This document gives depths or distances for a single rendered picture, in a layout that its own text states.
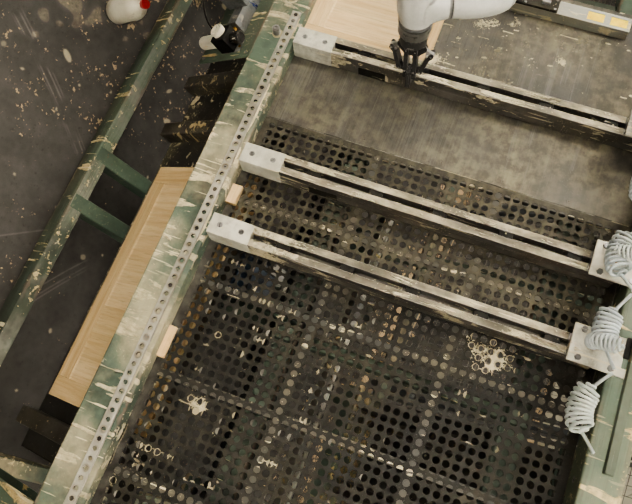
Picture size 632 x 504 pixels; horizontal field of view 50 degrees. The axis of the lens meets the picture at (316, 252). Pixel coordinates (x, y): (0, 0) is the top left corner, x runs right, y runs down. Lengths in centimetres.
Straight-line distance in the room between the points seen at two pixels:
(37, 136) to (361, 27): 122
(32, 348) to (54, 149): 74
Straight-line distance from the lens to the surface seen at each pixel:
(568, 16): 232
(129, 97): 265
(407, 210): 187
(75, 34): 277
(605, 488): 178
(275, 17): 224
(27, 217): 264
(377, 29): 224
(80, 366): 241
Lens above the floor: 237
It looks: 41 degrees down
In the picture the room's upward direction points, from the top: 97 degrees clockwise
